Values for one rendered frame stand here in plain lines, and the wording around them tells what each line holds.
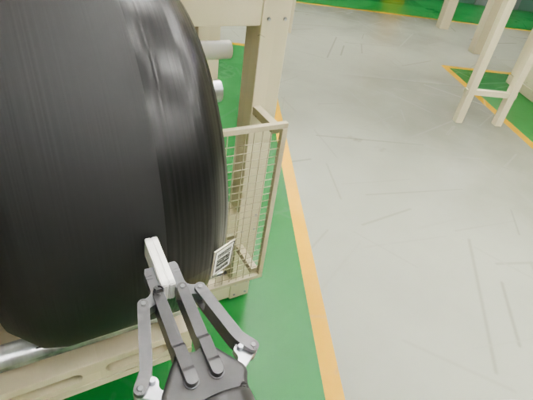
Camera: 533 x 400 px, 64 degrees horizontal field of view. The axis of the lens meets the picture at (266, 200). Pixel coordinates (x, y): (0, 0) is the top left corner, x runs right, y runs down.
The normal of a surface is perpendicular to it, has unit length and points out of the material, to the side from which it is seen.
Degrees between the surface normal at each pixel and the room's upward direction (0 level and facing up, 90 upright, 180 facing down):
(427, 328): 0
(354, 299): 0
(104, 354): 0
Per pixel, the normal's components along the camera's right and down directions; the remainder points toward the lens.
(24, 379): 0.13, -0.79
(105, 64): 0.41, -0.19
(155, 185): 0.48, 0.26
